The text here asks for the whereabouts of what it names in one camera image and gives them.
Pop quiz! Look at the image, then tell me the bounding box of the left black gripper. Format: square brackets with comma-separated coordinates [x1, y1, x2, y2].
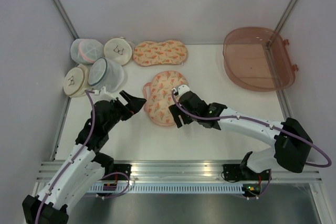
[104, 90, 146, 132]

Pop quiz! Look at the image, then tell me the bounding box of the floral mesh laundry bag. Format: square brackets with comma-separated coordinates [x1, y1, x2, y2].
[142, 70, 188, 126]

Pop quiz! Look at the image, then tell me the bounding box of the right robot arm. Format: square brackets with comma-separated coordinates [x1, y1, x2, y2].
[169, 89, 312, 180]

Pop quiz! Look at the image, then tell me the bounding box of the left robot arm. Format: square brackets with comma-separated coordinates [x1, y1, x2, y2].
[22, 91, 146, 223]

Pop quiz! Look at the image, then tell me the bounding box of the white mesh bag blue trim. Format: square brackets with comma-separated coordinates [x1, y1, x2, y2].
[88, 57, 124, 93]

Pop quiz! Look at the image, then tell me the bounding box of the beige round bag rear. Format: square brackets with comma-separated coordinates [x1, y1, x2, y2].
[103, 37, 135, 66]

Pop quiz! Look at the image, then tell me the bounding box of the beige round bag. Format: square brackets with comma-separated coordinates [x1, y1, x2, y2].
[103, 37, 135, 66]
[63, 64, 92, 98]

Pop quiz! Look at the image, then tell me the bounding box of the beige round bag front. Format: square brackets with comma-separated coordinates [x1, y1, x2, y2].
[63, 64, 92, 98]

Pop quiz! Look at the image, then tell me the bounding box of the white mesh bag pink trim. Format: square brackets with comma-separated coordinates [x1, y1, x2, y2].
[70, 39, 104, 65]

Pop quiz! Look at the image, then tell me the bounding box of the pink transparent plastic basket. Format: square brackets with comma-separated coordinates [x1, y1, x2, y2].
[223, 27, 299, 92]

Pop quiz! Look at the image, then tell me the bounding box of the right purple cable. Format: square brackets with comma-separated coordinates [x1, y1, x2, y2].
[171, 87, 332, 201]

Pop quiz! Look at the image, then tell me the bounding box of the purple cable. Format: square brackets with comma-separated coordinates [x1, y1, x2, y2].
[33, 89, 131, 224]
[171, 87, 332, 201]

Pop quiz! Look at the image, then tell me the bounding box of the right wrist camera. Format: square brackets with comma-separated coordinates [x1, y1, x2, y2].
[172, 84, 190, 96]

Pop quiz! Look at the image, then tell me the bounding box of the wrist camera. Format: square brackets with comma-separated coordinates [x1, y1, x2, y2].
[172, 84, 190, 96]
[93, 86, 115, 102]

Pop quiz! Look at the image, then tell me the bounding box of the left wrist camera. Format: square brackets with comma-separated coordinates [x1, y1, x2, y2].
[93, 86, 115, 102]

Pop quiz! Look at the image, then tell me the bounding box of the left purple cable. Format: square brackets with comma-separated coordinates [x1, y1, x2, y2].
[33, 89, 131, 224]

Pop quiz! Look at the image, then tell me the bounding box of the white slotted cable duct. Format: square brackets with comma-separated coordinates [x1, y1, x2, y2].
[88, 183, 245, 194]

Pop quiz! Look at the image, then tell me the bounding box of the left aluminium frame post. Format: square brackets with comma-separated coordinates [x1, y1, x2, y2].
[51, 0, 79, 40]

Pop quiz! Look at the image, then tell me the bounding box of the aluminium frame post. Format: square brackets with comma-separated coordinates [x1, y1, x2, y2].
[274, 0, 316, 35]
[51, 0, 79, 40]

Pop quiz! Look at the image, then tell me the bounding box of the right aluminium frame post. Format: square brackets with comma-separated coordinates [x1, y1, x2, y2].
[274, 0, 316, 35]

